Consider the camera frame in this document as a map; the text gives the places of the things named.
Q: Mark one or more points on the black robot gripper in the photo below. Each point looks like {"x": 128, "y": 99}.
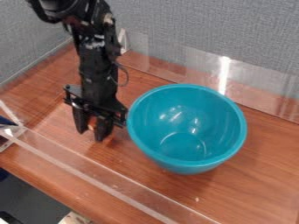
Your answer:
{"x": 92, "y": 98}

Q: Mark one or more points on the red and white toy mushroom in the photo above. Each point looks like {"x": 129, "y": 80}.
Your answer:
{"x": 90, "y": 126}

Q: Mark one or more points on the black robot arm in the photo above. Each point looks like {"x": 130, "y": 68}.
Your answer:
{"x": 89, "y": 22}

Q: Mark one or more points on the blue plastic bowl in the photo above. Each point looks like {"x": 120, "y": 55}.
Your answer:
{"x": 186, "y": 127}

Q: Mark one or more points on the clear acrylic front barrier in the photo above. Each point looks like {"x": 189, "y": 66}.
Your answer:
{"x": 86, "y": 186}

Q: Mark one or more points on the clear acrylic barrier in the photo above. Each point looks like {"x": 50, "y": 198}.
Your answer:
{"x": 86, "y": 186}
{"x": 22, "y": 48}
{"x": 258, "y": 88}

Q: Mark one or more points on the clear acrylic left barrier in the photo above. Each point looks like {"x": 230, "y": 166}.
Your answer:
{"x": 22, "y": 48}

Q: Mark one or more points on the clear acrylic back barrier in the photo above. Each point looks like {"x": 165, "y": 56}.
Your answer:
{"x": 258, "y": 88}

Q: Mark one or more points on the clear acrylic left bracket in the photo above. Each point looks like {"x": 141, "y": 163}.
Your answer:
{"x": 9, "y": 122}

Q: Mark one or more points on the clear acrylic corner bracket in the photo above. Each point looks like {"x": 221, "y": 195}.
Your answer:
{"x": 122, "y": 41}

